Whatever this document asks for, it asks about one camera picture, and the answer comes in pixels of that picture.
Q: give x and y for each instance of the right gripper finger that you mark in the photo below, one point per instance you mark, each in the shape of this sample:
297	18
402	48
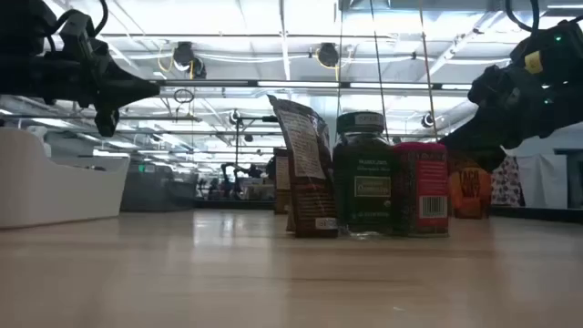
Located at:
478	136
487	159

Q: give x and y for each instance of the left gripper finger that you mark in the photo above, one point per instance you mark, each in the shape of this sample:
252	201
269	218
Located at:
107	122
129	91

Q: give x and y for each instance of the orange taco seasoning packet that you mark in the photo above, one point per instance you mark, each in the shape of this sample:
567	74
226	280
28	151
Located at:
469	191

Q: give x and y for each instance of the red spice tin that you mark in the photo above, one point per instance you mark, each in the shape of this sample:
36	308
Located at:
421	191

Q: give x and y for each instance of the green-lid oregano jar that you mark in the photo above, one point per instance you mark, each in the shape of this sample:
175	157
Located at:
363	182

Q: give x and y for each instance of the brown spice packet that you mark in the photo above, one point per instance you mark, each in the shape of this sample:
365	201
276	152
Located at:
309	182

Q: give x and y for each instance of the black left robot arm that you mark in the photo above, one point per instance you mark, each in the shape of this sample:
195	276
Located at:
23	68

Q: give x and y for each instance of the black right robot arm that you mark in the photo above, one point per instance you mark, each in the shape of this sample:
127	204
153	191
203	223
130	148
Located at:
565	68

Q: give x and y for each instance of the floral patterned cloth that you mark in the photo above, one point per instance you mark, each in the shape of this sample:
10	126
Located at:
505	187

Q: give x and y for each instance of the round black ceiling fixture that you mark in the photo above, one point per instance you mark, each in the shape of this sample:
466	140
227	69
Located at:
234	117
427	119

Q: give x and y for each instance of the white sheet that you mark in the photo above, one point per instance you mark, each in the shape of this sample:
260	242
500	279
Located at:
542	182

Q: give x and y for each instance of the white plastic bin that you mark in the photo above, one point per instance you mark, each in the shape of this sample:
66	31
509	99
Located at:
59	191

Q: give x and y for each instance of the narrow dark grey bin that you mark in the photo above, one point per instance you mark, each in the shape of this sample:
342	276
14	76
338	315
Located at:
155	191

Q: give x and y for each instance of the dark cabinet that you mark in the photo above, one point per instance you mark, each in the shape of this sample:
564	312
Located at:
575	182

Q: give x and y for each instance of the long ceiling light bar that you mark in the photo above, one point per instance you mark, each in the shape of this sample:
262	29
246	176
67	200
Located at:
296	84

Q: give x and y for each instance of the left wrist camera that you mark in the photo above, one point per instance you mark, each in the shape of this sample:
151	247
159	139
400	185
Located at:
75	29

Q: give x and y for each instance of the distant black station frame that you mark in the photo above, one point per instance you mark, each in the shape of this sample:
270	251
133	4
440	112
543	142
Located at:
268	119

